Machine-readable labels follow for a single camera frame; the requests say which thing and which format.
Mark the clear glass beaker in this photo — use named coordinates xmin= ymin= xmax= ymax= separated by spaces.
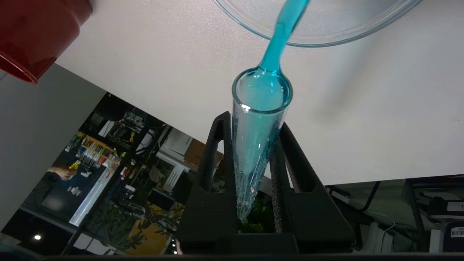
xmin=212 ymin=0 xmax=423 ymax=48

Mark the blue pigment glass test tube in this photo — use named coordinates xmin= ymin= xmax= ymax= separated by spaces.
xmin=232 ymin=67 xmax=293 ymax=222

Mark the dark red plastic cup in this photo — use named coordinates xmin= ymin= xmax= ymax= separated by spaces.
xmin=0 ymin=0 xmax=93 ymax=84

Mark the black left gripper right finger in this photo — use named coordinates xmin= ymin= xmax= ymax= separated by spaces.
xmin=269 ymin=121 xmax=355 ymax=235

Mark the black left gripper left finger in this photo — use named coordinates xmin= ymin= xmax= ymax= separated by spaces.
xmin=178 ymin=111 xmax=240 ymax=235

